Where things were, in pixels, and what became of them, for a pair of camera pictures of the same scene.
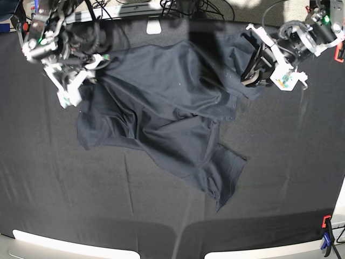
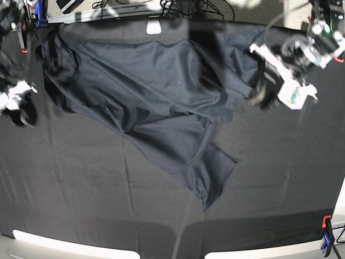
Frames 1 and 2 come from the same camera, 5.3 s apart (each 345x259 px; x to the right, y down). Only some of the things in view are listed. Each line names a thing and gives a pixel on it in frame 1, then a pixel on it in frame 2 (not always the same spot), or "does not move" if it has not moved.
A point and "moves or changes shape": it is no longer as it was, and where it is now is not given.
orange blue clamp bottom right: [328, 236] does not move
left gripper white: [79, 77] -> [27, 114]
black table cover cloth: [293, 141] does not move
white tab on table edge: [153, 25] does not move
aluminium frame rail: [132, 12] does not move
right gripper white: [285, 77] -> [271, 87]
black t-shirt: [171, 99] moves or changes shape
